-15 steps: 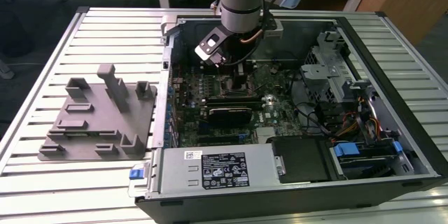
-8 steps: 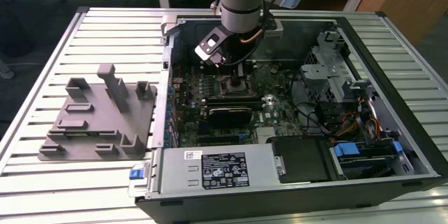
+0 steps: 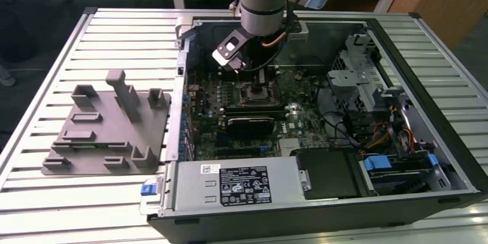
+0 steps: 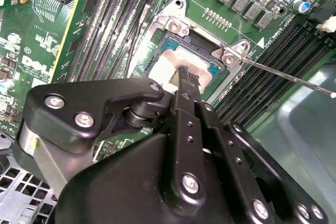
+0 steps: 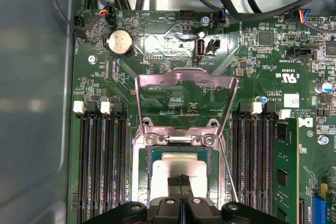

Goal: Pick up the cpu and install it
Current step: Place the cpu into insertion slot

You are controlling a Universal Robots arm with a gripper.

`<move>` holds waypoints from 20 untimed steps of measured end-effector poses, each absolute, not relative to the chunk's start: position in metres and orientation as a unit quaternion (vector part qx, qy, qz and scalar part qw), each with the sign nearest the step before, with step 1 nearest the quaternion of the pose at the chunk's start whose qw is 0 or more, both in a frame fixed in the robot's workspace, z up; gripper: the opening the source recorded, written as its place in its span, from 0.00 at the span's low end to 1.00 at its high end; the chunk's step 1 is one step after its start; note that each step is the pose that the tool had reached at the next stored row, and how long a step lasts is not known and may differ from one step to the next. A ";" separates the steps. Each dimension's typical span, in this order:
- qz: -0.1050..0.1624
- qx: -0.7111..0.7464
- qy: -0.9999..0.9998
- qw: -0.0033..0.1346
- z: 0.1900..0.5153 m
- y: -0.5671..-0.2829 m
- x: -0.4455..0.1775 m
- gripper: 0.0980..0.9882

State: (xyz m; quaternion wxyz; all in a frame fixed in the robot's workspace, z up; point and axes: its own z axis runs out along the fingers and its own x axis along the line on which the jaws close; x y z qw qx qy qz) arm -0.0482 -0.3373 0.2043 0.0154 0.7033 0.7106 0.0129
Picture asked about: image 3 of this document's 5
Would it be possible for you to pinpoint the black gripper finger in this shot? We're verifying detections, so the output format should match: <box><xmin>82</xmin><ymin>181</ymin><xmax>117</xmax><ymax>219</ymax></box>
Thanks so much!
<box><xmin>252</xmin><ymin>71</ymin><xmax>268</xmax><ymax>95</ymax></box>

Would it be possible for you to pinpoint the black graphics card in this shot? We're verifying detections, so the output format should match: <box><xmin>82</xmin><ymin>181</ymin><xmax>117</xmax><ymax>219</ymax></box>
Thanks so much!
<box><xmin>225</xmin><ymin>116</ymin><xmax>276</xmax><ymax>139</ymax></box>

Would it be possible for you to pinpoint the silver chipset heatsink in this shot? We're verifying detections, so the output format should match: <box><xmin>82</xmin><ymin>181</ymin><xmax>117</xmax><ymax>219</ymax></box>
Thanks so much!
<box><xmin>278</xmin><ymin>138</ymin><xmax>302</xmax><ymax>156</ymax></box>

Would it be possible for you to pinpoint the green motherboard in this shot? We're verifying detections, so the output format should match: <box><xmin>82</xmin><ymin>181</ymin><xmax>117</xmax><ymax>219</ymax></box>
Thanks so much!
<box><xmin>184</xmin><ymin>66</ymin><xmax>332</xmax><ymax>161</ymax></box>

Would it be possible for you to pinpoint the silver metal drive cage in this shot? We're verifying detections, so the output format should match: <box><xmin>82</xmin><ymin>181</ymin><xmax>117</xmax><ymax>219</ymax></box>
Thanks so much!
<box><xmin>326</xmin><ymin>34</ymin><xmax>388</xmax><ymax>113</ymax></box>

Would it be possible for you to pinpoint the black plastic shroud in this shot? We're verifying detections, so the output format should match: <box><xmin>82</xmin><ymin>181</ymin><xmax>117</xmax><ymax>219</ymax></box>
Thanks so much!
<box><xmin>294</xmin><ymin>148</ymin><xmax>361</xmax><ymax>201</ymax></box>

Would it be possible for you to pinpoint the grey power supply unit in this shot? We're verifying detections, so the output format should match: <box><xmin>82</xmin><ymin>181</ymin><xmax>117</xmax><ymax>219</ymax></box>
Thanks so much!
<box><xmin>173</xmin><ymin>157</ymin><xmax>308</xmax><ymax>211</ymax></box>

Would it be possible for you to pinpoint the hard disk in blue carrier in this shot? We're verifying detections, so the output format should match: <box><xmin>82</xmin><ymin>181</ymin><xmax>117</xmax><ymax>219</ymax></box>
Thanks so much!
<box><xmin>360</xmin><ymin>154</ymin><xmax>436</xmax><ymax>192</ymax></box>

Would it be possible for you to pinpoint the grey plastic parts rack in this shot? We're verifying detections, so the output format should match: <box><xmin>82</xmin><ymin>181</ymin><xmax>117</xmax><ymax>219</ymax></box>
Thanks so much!
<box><xmin>40</xmin><ymin>69</ymin><xmax>172</xmax><ymax>176</ymax></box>

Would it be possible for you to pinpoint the black open PC case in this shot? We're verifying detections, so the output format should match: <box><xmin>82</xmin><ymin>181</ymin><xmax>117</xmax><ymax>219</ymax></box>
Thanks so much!
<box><xmin>138</xmin><ymin>12</ymin><xmax>488</xmax><ymax>244</ymax></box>

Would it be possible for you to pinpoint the brown wooden cabinet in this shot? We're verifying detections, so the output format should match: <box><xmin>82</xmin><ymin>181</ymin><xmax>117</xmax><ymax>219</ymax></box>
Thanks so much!
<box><xmin>388</xmin><ymin>0</ymin><xmax>488</xmax><ymax>53</ymax></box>

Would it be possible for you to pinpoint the grey furniture foot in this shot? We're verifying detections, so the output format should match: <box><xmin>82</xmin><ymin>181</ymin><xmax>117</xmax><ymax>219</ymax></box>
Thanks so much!
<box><xmin>0</xmin><ymin>63</ymin><xmax>17</xmax><ymax>86</ymax></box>

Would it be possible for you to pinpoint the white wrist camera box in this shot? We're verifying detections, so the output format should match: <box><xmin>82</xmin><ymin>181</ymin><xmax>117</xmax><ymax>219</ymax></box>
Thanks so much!
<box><xmin>210</xmin><ymin>28</ymin><xmax>253</xmax><ymax>71</ymax></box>

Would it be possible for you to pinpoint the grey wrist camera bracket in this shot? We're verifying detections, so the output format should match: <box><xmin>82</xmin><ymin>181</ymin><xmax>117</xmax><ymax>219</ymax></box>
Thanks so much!
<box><xmin>288</xmin><ymin>21</ymin><xmax>309</xmax><ymax>41</ymax></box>

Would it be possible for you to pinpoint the yellow orange wire bundle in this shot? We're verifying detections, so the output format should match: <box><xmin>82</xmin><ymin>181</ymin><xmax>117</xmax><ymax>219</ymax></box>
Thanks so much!
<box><xmin>368</xmin><ymin>121</ymin><xmax>416</xmax><ymax>153</ymax></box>

